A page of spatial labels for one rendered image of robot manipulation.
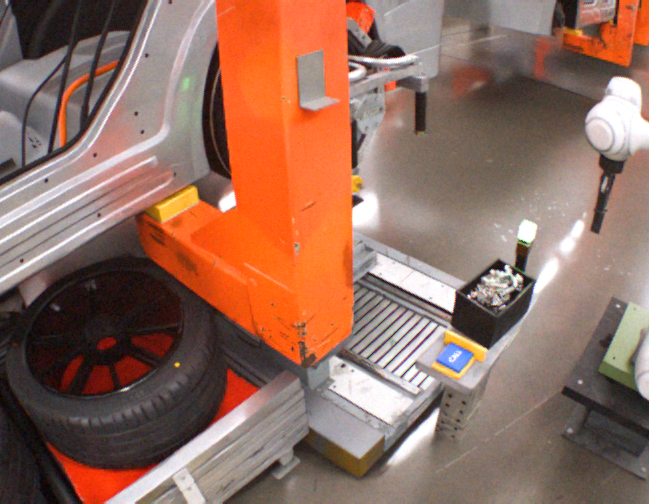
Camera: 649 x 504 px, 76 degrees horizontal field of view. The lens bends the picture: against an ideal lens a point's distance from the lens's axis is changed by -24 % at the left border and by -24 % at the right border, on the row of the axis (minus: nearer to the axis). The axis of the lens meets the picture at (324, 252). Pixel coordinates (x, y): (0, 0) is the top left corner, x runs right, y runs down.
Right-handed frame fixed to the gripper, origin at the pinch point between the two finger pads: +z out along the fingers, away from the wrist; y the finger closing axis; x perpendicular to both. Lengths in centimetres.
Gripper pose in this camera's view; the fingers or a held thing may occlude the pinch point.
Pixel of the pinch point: (597, 221)
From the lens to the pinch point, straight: 143.4
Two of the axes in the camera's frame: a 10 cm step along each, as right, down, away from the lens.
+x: -7.4, -3.7, 5.6
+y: 6.7, -4.5, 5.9
